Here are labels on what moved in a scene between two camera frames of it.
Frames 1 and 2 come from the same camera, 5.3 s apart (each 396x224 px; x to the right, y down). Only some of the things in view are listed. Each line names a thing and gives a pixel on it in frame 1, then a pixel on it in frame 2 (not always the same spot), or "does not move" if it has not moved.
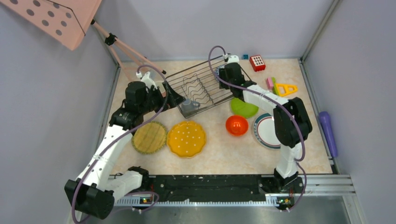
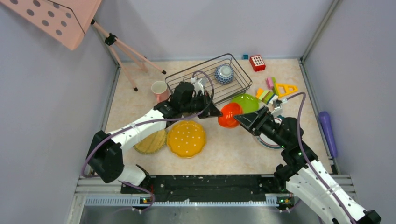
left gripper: (174, 98) → (208, 110)
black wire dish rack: (199, 86) does not move
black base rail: (212, 188) does not move
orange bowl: (236, 125) → (229, 110)
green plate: (243, 108) does not move
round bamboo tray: (149, 138) does not move
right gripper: (222, 74) → (256, 118)
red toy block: (257, 63) does not move
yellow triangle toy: (284, 89) does not move
